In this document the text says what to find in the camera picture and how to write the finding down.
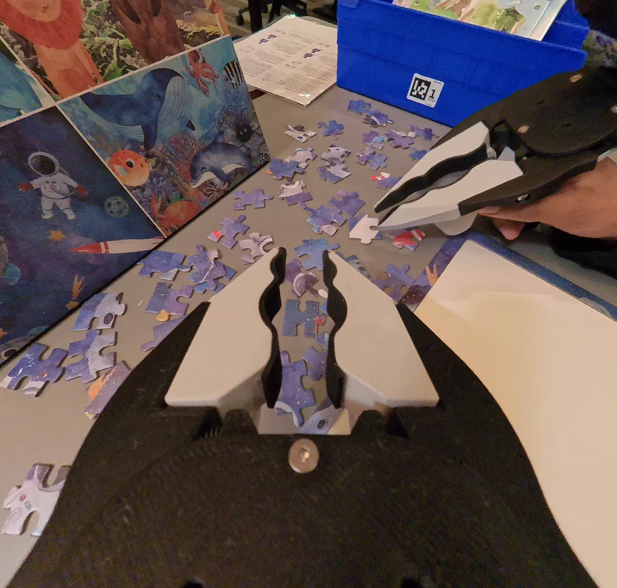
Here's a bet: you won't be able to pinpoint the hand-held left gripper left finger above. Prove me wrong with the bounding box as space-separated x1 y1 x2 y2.
164 248 288 433

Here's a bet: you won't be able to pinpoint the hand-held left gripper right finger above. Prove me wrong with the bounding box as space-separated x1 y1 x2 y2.
321 250 440 433

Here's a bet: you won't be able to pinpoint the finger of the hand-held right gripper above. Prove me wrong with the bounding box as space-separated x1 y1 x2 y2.
377 159 524 237
374 121 496 213

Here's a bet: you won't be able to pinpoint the red striped puzzle piece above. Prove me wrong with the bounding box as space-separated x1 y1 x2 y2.
391 229 427 251

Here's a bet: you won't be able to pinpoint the white blue rocket puzzle piece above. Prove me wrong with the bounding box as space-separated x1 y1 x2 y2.
348 214 382 245

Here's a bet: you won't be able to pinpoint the purple puzzle pieces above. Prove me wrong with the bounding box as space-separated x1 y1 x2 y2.
0 98 439 538

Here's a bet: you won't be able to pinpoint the white puzzle frame blue border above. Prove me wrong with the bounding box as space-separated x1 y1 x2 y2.
400 233 617 588

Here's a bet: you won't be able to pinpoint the person's right forearm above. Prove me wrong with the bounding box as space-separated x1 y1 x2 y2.
550 229 617 280

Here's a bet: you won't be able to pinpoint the person's right hand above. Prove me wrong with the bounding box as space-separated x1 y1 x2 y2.
478 156 617 240

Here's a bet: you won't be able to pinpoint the black white square tag sticker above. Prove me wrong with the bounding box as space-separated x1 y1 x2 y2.
406 73 444 109

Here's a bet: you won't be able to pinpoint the blue plastic bin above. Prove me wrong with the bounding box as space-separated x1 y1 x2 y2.
335 0 591 128

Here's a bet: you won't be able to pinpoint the white instruction sheet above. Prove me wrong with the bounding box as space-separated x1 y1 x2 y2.
234 15 340 106

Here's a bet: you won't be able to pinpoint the four-picture animal picture board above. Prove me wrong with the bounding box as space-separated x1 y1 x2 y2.
0 0 271 367

